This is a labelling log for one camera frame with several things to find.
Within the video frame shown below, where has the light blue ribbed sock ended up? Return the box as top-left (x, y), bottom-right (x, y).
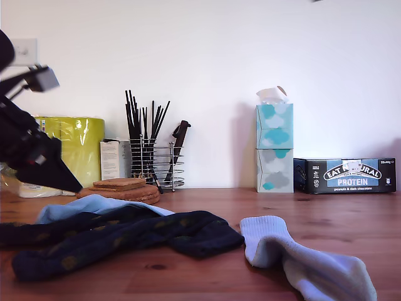
top-left (239, 215), bottom-right (378, 301)
top-left (36, 194), bottom-right (176, 225)

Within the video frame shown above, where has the navy pineapple pattern sock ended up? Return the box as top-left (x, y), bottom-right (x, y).
top-left (0, 212), bottom-right (164, 250)
top-left (12, 210), bottom-right (246, 282)

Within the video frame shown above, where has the yellow-green paper towel pack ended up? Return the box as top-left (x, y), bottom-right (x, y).
top-left (0, 115), bottom-right (107, 199)

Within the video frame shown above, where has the small white printed carton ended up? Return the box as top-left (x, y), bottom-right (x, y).
top-left (100, 139), bottom-right (132, 181)

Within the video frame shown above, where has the square cork coaster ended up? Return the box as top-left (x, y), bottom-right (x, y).
top-left (91, 183), bottom-right (148, 193)
top-left (93, 177), bottom-right (147, 189)

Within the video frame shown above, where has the black stick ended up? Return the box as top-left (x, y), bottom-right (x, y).
top-left (133, 96), bottom-right (142, 179)
top-left (149, 100), bottom-right (172, 179)
top-left (150, 105), bottom-right (163, 179)
top-left (128, 90), bottom-right (140, 179)
top-left (125, 90), bottom-right (137, 179)
top-left (152, 100), bottom-right (157, 179)
top-left (142, 107), bottom-right (148, 179)

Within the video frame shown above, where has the black pen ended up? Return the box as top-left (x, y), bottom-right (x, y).
top-left (149, 169), bottom-right (164, 194)

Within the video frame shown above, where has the grey cloud tissue box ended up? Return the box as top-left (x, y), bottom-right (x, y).
top-left (256, 148), bottom-right (295, 193)

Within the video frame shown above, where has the blue cloud tissue box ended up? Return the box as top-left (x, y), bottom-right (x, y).
top-left (255, 103), bottom-right (294, 150)

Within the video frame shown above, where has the white tissue sheet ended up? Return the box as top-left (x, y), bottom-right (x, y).
top-left (256, 86), bottom-right (289, 106)

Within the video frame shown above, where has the black protein bar box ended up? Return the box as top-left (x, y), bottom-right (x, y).
top-left (293, 157), bottom-right (397, 194)

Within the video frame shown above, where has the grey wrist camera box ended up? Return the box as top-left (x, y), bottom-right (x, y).
top-left (4, 65), bottom-right (61, 98)

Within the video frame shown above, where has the white wall switch plate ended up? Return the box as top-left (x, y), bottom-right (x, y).
top-left (9, 38), bottom-right (38, 66)

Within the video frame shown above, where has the chrome wire utensil holder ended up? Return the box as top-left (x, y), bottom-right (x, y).
top-left (129, 133), bottom-right (185, 192)

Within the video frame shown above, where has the dark-handled knife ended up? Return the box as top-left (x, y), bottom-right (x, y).
top-left (164, 120), bottom-right (192, 183)

